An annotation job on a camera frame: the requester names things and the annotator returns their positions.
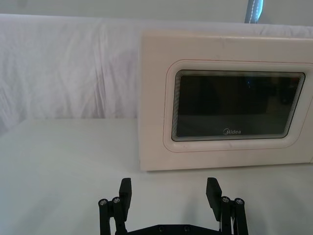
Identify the white table cloth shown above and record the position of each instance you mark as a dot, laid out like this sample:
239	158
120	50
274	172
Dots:
61	169

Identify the white curtain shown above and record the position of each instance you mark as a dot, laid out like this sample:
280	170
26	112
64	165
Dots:
66	66

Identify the cream microwave oven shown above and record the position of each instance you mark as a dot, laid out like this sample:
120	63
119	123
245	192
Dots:
232	105

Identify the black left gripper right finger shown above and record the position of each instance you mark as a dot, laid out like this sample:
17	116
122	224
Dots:
214	198

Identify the grey striped post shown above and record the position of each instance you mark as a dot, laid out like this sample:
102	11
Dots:
254	11

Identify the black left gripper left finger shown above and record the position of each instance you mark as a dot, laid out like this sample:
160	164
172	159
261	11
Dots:
125	195

